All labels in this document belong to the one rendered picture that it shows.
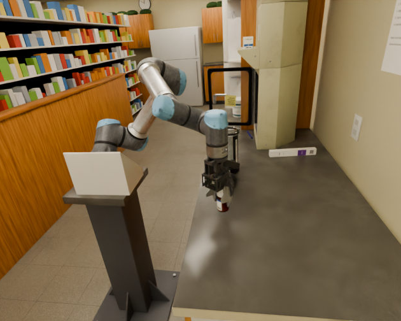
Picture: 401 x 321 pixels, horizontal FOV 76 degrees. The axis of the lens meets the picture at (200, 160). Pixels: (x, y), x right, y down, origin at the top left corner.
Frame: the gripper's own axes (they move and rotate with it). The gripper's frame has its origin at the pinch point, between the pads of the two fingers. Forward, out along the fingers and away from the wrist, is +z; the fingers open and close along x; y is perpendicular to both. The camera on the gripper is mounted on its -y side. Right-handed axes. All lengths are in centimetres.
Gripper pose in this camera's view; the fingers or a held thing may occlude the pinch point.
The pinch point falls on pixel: (222, 200)
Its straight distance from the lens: 100.1
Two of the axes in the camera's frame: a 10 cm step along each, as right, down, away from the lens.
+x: 7.4, 2.5, -6.2
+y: -6.6, 3.6, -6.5
